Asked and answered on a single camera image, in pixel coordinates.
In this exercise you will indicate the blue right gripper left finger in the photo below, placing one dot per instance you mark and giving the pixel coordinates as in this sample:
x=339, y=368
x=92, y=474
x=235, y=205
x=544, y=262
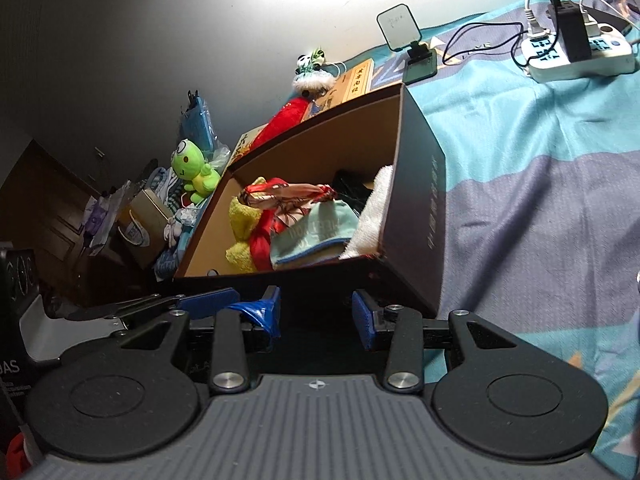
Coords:
x=260, y=319

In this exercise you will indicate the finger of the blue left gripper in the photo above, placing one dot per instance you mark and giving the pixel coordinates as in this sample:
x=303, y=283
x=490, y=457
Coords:
x=208, y=304

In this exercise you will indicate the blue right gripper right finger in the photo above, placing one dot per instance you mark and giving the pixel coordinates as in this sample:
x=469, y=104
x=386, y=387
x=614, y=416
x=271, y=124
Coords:
x=363, y=314

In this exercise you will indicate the white grey towel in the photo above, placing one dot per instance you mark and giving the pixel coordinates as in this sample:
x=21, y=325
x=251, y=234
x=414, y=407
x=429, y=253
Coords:
x=366, y=238

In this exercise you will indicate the yellow towel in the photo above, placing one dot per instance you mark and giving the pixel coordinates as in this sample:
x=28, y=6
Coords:
x=240, y=229

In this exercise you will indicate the light blue cloth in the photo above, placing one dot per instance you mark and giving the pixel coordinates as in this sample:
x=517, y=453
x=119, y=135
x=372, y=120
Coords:
x=320, y=235

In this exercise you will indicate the red patterned scarf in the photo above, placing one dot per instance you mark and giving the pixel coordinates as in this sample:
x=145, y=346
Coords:
x=275, y=206

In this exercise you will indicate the tan cardboard carton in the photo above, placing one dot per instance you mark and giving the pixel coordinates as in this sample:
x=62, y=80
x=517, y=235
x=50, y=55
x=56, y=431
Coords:
x=141, y=225

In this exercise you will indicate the green frog plush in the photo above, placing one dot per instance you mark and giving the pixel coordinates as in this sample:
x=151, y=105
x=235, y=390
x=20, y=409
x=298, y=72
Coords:
x=189, y=164

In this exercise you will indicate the colourful picture book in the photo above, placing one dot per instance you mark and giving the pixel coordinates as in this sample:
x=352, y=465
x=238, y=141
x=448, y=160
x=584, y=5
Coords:
x=244, y=144

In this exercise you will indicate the blue plastic package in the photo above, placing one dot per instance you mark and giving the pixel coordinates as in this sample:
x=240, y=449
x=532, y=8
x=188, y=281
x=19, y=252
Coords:
x=196, y=125

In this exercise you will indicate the brown cardboard box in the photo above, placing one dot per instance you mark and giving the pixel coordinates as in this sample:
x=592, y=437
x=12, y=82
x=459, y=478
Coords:
x=384, y=128

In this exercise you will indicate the red plush toy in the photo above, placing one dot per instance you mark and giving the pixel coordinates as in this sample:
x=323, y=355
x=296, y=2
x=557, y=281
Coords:
x=289, y=116

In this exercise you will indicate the panda ornament white fluff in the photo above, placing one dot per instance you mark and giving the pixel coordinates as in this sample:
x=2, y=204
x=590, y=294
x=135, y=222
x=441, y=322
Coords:
x=310, y=78

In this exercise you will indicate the tan illustrated book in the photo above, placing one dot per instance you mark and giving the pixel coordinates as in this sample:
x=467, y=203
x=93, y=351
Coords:
x=354, y=83

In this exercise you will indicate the green phone stand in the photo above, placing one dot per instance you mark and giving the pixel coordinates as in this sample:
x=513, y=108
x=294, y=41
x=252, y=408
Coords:
x=401, y=33

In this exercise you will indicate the black power adapter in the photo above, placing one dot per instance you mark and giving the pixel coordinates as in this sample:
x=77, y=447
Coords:
x=570, y=26

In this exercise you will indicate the white power strip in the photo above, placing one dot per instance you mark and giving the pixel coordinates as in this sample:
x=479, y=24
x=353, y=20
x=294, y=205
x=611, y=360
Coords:
x=607, y=53

